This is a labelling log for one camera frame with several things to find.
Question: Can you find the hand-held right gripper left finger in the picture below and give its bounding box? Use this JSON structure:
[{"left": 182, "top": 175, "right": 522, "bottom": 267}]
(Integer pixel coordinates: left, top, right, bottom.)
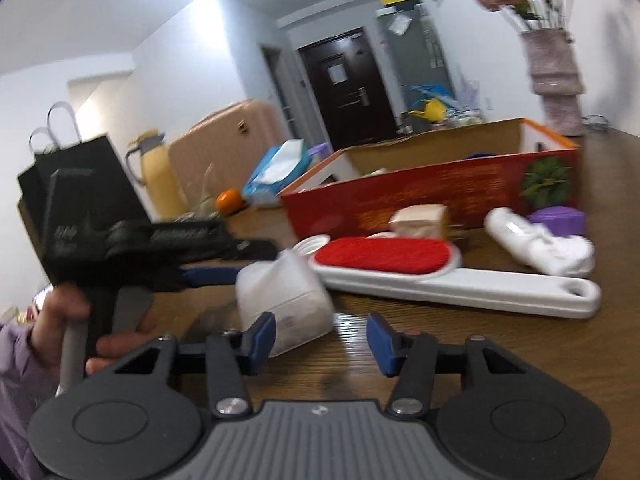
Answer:
[{"left": 102, "top": 311, "right": 277, "bottom": 418}]

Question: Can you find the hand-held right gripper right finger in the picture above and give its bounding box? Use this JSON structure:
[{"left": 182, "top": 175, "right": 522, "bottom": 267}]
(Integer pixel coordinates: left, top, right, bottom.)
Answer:
[{"left": 366, "top": 312, "right": 533, "bottom": 418}]

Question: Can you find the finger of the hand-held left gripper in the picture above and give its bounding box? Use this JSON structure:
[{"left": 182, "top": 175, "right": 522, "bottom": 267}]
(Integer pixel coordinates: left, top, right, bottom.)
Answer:
[
  {"left": 220, "top": 236, "right": 279, "bottom": 262},
  {"left": 167, "top": 264, "right": 242, "bottom": 295}
]

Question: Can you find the white plastic bottle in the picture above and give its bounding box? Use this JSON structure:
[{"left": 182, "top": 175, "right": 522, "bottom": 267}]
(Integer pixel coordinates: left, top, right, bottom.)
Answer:
[{"left": 235, "top": 249, "right": 335, "bottom": 358}]

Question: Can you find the red and white lint brush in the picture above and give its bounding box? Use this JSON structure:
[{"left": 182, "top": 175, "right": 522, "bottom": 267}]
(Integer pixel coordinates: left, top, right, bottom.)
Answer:
[{"left": 307, "top": 236, "right": 602, "bottom": 319}]

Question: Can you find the red cardboard box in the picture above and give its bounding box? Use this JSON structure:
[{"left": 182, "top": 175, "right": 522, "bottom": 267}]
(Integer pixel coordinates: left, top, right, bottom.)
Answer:
[{"left": 280, "top": 117, "right": 583, "bottom": 242}]

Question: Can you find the person's left forearm purple sleeve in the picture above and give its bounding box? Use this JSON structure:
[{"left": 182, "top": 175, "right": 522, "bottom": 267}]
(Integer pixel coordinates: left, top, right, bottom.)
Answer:
[{"left": 0, "top": 321, "right": 62, "bottom": 480}]

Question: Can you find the person's left hand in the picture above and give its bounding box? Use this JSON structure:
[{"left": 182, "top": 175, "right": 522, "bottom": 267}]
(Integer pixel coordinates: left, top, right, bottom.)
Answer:
[{"left": 29, "top": 284, "right": 162, "bottom": 377}]

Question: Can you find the orange fruit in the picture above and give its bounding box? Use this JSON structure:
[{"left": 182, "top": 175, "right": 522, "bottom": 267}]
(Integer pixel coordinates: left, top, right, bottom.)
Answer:
[{"left": 215, "top": 188, "right": 246, "bottom": 216}]

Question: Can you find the white round lid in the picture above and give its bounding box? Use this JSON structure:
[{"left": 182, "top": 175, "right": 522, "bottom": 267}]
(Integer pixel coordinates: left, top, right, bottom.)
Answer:
[{"left": 292, "top": 235, "right": 333, "bottom": 262}]

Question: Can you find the black paper bag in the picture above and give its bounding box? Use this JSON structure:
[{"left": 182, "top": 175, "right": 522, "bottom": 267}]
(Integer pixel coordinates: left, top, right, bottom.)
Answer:
[{"left": 17, "top": 101, "right": 151, "bottom": 261}]

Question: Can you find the blue tissue pack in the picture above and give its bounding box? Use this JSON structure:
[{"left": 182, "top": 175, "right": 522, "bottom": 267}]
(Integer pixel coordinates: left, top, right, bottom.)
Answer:
[{"left": 242, "top": 139, "right": 313, "bottom": 208}]

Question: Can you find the yellow thermos jug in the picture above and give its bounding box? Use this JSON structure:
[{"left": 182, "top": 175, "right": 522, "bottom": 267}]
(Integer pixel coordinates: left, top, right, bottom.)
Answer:
[{"left": 125, "top": 130, "right": 190, "bottom": 218}]

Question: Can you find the pink suitcase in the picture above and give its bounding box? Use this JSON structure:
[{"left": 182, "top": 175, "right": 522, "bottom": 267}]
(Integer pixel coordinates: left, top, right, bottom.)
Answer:
[{"left": 167, "top": 100, "right": 287, "bottom": 211}]

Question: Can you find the small beige box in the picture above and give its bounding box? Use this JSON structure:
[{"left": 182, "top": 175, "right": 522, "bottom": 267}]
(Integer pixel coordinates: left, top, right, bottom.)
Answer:
[{"left": 390, "top": 204, "right": 449, "bottom": 241}]

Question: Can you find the dark wooden door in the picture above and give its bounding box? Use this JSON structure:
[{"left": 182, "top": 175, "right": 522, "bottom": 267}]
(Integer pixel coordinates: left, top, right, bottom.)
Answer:
[{"left": 297, "top": 27, "right": 399, "bottom": 150}]

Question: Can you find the white plastic bag roll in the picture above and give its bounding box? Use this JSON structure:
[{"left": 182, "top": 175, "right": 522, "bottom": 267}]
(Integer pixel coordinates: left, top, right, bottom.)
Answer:
[{"left": 484, "top": 207, "right": 596, "bottom": 277}]

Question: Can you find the yellow watering can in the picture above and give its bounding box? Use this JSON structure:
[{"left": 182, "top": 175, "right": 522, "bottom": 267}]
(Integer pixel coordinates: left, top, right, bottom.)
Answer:
[{"left": 407, "top": 99, "right": 448, "bottom": 123}]

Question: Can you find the grey refrigerator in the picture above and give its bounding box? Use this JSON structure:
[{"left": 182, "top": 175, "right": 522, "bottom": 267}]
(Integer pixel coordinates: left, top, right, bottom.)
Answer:
[{"left": 375, "top": 2, "right": 457, "bottom": 128}]

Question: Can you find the pink textured vase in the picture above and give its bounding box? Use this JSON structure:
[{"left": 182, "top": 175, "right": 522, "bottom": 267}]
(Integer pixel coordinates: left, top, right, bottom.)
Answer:
[{"left": 520, "top": 29, "right": 587, "bottom": 137}]

